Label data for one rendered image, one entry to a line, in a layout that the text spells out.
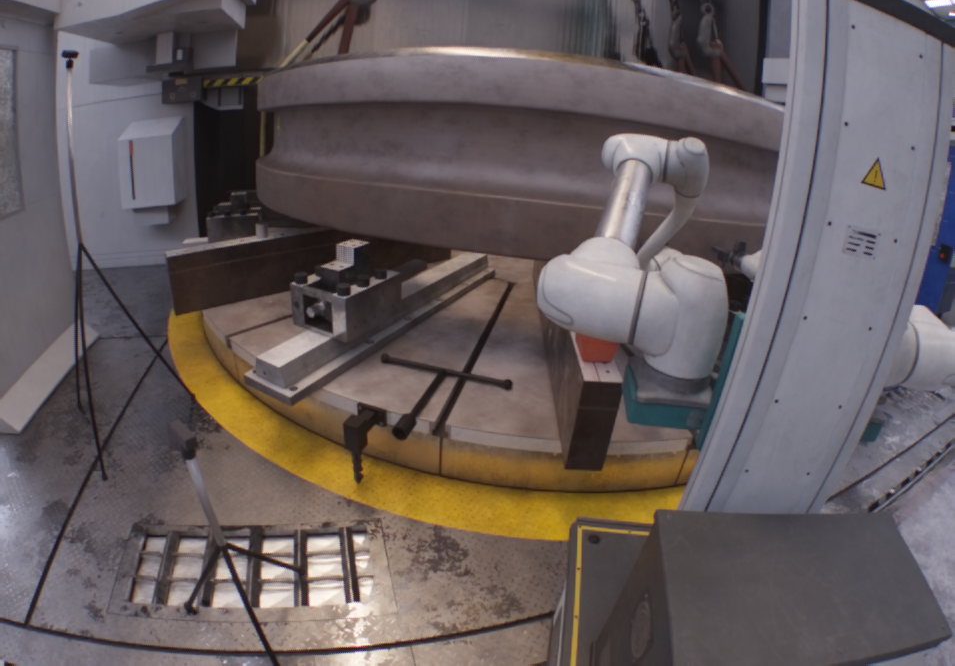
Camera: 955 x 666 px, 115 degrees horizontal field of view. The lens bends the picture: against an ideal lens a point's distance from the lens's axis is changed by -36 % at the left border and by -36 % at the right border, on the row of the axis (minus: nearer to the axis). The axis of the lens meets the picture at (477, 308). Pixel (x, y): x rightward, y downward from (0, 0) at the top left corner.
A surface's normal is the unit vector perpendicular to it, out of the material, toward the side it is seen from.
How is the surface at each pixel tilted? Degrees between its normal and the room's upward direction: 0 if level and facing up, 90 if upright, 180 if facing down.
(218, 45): 90
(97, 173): 90
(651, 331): 94
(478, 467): 90
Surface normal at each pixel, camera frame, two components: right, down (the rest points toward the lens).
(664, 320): -0.45, 0.21
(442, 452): -0.23, 0.36
